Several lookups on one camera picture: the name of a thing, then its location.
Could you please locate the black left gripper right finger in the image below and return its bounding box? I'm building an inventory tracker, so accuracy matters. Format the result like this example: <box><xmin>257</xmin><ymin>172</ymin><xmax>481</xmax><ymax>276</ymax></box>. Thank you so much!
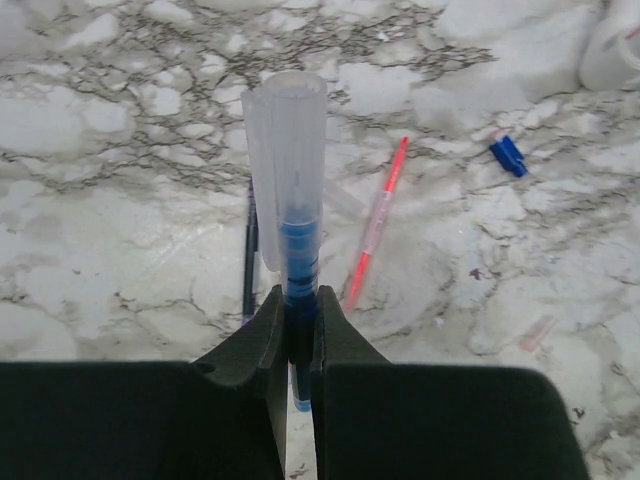
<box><xmin>311</xmin><ymin>286</ymin><xmax>588</xmax><ymax>479</ymax></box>

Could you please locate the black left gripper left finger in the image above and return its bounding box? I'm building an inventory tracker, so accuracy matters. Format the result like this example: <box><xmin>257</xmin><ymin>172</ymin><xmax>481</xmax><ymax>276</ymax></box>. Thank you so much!
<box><xmin>1</xmin><ymin>288</ymin><xmax>287</xmax><ymax>479</ymax></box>

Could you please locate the blue gel pen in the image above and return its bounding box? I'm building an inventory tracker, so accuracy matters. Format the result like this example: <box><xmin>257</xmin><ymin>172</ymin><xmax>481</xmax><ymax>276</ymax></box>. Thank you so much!
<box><xmin>278</xmin><ymin>170</ymin><xmax>322</xmax><ymax>412</ymax></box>

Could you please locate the clear gel pen cap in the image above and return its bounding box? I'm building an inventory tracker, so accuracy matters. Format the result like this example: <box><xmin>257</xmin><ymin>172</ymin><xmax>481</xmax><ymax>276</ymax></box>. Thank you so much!
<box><xmin>241</xmin><ymin>71</ymin><xmax>327</xmax><ymax>274</ymax></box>

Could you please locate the small pink pen cap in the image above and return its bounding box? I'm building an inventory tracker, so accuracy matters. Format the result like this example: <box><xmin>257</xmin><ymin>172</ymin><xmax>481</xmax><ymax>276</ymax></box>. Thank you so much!
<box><xmin>519</xmin><ymin>316</ymin><xmax>557</xmax><ymax>352</ymax></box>

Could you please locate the purple gel pen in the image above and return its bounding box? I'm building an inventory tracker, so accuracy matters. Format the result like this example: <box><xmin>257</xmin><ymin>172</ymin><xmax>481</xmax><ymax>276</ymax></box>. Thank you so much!
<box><xmin>242</xmin><ymin>182</ymin><xmax>259</xmax><ymax>325</ymax></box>

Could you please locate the red pen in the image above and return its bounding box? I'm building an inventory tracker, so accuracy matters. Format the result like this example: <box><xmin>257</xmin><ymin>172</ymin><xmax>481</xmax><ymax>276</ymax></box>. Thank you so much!
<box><xmin>345</xmin><ymin>137</ymin><xmax>409</xmax><ymax>311</ymax></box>

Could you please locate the blue marker cap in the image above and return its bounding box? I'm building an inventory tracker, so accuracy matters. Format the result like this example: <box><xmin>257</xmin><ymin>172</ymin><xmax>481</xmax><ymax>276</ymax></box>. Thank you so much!
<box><xmin>489</xmin><ymin>130</ymin><xmax>528</xmax><ymax>178</ymax></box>

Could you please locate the white PVC pipe frame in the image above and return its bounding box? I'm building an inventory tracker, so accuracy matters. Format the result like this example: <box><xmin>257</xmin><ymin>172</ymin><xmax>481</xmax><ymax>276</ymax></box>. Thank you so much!
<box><xmin>578</xmin><ymin>0</ymin><xmax>639</xmax><ymax>91</ymax></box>

